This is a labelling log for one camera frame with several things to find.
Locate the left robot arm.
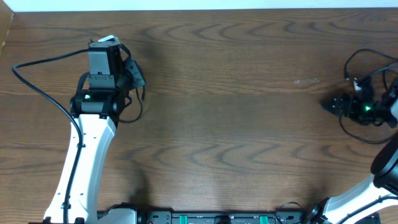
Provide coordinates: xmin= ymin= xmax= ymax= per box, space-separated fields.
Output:
xmin=44 ymin=35 xmax=145 ymax=223

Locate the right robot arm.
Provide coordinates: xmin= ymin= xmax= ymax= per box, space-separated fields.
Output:
xmin=305 ymin=91 xmax=397 ymax=224

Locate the clear tape strip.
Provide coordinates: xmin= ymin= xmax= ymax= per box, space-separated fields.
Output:
xmin=294 ymin=78 xmax=320 ymax=85

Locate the cardboard panel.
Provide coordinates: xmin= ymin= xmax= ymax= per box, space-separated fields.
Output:
xmin=0 ymin=0 xmax=14 ymax=54

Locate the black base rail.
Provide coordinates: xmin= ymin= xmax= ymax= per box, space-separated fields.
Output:
xmin=97 ymin=203 xmax=305 ymax=224

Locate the left camera black cable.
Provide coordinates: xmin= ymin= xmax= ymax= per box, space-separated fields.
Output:
xmin=11 ymin=49 xmax=91 ymax=224

